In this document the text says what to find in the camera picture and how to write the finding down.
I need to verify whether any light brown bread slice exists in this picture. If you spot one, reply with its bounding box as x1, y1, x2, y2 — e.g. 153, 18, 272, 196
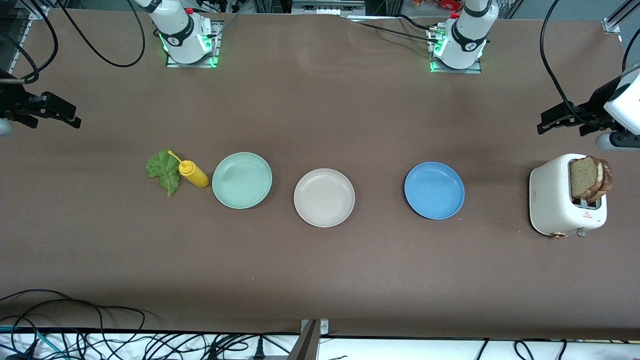
570, 156, 604, 200

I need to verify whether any dark crusted bread slice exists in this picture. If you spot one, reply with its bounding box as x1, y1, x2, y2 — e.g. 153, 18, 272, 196
589, 158, 614, 204

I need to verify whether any green lettuce leaf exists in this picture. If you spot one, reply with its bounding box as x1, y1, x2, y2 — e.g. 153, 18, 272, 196
145, 149, 182, 198

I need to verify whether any blue plate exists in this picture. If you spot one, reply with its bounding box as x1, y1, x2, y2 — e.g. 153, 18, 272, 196
403, 161, 466, 221

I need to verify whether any pale green plate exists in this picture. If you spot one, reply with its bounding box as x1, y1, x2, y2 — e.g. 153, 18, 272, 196
211, 151, 274, 210

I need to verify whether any beige plate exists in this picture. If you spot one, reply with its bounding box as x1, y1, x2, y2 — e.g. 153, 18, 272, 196
293, 168, 356, 229

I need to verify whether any white two-slot toaster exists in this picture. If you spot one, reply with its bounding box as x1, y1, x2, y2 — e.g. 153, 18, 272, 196
528, 153, 609, 240

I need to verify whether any yellow mustard squeeze bottle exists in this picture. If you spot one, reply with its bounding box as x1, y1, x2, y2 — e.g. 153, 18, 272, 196
167, 150, 210, 189

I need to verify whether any red packet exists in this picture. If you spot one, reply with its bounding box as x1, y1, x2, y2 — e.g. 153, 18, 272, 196
412, 0, 462, 12

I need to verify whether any grey metal box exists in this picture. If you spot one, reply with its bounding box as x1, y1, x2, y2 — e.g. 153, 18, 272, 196
291, 0, 366, 16

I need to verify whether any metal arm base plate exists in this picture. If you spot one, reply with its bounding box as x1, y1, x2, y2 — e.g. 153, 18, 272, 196
426, 26, 483, 75
166, 20, 223, 68

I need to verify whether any teal cable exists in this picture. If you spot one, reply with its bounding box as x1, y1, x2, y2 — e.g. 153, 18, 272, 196
0, 325, 68, 360

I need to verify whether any aluminium profile post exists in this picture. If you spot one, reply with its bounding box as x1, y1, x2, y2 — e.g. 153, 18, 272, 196
287, 318, 330, 360

